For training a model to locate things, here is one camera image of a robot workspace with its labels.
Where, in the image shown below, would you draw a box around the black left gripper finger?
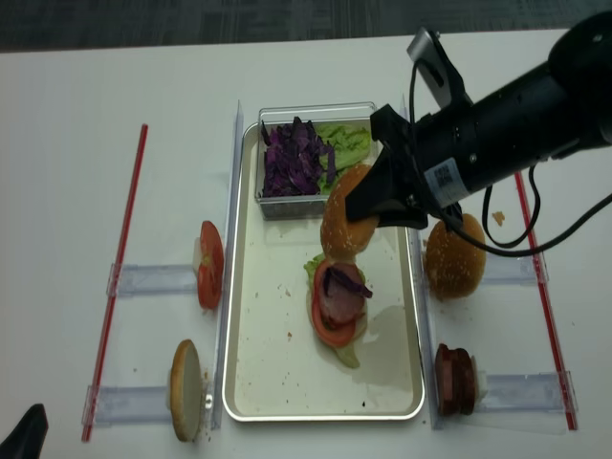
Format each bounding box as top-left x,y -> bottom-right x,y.
345,146 -> 421,222

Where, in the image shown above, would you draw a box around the sliced meat patties on rack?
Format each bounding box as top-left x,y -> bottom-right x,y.
434,343 -> 477,416

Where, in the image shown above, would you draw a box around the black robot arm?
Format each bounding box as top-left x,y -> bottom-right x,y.
345,12 -> 611,230

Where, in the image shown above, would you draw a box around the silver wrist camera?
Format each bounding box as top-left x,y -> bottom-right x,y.
407,28 -> 455,108

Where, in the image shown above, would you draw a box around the cream metal tray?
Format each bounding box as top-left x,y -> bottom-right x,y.
223,125 -> 425,422

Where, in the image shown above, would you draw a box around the left red rail strip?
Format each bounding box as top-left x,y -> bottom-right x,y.
81,123 -> 148,444

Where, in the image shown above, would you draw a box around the purple cabbage piece on ham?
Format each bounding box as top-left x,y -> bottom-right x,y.
323,267 -> 373,298

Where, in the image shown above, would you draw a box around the red rail strip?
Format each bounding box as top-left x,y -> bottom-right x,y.
514,172 -> 578,431
81,123 -> 148,444

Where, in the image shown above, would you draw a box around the black object at corner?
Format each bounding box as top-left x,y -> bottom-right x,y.
0,404 -> 49,459

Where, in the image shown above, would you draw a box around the ham slice on tray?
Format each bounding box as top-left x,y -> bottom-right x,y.
318,263 -> 367,327

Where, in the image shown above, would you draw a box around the tomato slice on tray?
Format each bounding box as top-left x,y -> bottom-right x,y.
311,259 -> 357,348

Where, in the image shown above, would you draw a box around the right red rail strip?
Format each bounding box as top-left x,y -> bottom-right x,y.
514,172 -> 578,431

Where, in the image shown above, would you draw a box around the sesame bun one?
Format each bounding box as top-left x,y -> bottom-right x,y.
320,164 -> 380,262
424,221 -> 487,301

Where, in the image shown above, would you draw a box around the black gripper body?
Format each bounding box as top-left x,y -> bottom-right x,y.
370,104 -> 463,228

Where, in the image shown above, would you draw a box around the bun bottom half on rack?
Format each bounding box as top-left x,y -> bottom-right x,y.
168,339 -> 203,443

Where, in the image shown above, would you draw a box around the upper right clear pusher track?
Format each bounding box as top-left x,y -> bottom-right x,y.
481,253 -> 549,286

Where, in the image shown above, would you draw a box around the clear pusher track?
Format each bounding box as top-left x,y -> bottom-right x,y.
470,356 -> 577,413
81,382 -> 172,427
106,264 -> 197,297
481,253 -> 549,286

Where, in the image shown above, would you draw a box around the green lettuce in container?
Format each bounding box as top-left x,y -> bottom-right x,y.
315,122 -> 371,195

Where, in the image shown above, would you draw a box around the lower left clear pusher track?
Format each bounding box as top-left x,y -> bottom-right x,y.
81,382 -> 172,427

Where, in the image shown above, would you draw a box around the bread crumb piece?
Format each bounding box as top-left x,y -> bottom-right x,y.
492,211 -> 505,227

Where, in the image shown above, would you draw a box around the shredded purple cabbage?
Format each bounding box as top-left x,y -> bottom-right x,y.
260,117 -> 338,198

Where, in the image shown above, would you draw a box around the lettuce leaf under stack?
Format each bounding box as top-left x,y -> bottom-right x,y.
303,253 -> 361,368

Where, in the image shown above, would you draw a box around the clear plastic salad container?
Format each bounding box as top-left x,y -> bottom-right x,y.
254,101 -> 378,220

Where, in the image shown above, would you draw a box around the lower right clear pusher track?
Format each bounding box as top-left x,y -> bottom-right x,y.
470,356 -> 577,413

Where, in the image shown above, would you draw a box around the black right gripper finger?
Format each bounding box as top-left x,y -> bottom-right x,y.
378,209 -> 428,229

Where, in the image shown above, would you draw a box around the upper left clear pusher track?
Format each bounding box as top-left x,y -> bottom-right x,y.
106,264 -> 197,297

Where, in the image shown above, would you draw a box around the tomato slices on left rack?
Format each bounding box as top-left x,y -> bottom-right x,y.
195,220 -> 225,310

